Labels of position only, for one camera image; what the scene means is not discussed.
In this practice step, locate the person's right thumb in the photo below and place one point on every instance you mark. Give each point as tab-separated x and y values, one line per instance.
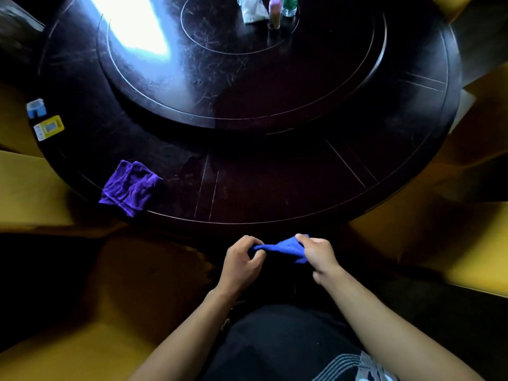
310	261

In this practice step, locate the small yellow packet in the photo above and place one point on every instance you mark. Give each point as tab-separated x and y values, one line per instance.
49	128

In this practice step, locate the pink bottle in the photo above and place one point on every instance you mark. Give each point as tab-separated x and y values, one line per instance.
274	13

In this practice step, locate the purple folded cloth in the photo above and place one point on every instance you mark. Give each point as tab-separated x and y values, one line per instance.
131	188

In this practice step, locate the person's right forearm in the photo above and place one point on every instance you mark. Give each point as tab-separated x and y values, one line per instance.
389	333

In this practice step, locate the blue cloth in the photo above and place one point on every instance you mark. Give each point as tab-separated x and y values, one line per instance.
283	247

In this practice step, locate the dark round turntable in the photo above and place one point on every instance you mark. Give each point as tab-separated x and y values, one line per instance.
258	75

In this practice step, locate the small blue packet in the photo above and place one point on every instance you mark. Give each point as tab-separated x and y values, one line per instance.
36	109

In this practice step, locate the person's left hand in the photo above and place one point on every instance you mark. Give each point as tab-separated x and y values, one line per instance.
236	269

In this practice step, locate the yellow upholstered chair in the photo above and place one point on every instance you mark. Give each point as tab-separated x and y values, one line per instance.
119	305
448	230
31	190

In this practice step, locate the white plastic bag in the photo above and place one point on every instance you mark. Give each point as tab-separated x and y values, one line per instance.
252	9

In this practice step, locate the person's left forearm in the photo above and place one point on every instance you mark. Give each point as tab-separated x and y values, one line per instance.
186	337

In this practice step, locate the person's right hand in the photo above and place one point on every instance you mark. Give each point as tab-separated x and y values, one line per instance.
322	257

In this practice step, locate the clear bottle green label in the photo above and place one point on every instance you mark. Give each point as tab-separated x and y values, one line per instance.
289	5

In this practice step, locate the person's black shorts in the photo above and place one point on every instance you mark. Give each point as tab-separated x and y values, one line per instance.
285	345

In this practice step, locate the person's left thumb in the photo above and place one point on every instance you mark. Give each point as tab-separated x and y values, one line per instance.
258	259

